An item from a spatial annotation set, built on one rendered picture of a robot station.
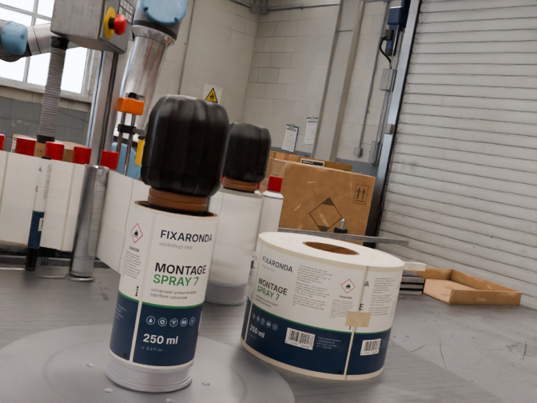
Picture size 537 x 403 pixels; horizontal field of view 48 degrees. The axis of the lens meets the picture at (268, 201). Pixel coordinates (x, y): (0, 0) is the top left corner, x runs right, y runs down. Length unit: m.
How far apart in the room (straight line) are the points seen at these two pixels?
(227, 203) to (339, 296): 0.31
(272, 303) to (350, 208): 1.05
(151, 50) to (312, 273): 0.95
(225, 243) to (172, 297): 0.40
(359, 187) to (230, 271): 0.87
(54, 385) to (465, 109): 5.42
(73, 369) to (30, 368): 0.04
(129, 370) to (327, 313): 0.25
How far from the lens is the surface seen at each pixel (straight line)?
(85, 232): 1.00
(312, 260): 0.73
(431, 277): 1.98
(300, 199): 1.70
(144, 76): 1.54
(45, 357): 0.68
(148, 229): 0.58
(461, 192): 5.73
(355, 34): 6.98
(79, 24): 1.21
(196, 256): 0.58
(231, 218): 0.97
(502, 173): 5.56
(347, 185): 1.77
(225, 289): 0.99
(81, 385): 0.62
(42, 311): 0.86
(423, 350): 1.17
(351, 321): 0.75
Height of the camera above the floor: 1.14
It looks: 5 degrees down
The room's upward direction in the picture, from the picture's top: 10 degrees clockwise
